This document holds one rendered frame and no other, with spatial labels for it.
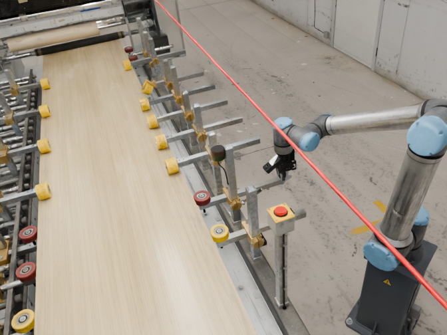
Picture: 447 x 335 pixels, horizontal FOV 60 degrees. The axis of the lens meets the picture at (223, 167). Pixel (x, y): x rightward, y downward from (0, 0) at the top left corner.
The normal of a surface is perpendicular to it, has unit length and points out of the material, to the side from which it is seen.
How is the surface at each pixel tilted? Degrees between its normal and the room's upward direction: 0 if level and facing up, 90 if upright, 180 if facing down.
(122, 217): 0
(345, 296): 0
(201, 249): 0
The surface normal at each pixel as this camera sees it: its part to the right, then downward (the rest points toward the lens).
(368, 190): -0.10, -0.79
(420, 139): -0.72, 0.37
